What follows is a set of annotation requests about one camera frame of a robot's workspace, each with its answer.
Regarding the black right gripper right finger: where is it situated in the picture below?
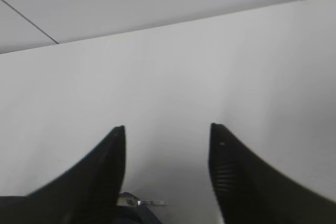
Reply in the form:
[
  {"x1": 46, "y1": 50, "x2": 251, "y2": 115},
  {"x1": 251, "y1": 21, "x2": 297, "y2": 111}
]
[{"x1": 208, "y1": 123, "x2": 335, "y2": 224}]

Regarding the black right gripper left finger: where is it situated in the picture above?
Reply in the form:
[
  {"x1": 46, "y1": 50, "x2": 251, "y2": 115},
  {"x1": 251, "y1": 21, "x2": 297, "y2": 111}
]
[{"x1": 1, "y1": 126, "x2": 125, "y2": 223}]

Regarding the navy blue fabric lunch bag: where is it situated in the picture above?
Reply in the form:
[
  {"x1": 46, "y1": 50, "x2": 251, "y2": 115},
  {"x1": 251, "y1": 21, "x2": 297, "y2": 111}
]
[{"x1": 112, "y1": 206, "x2": 162, "y2": 224}]

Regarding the silver bag zipper pull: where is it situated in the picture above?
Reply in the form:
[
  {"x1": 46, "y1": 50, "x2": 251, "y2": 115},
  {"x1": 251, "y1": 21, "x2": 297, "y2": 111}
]
[{"x1": 117, "y1": 192, "x2": 166, "y2": 208}]

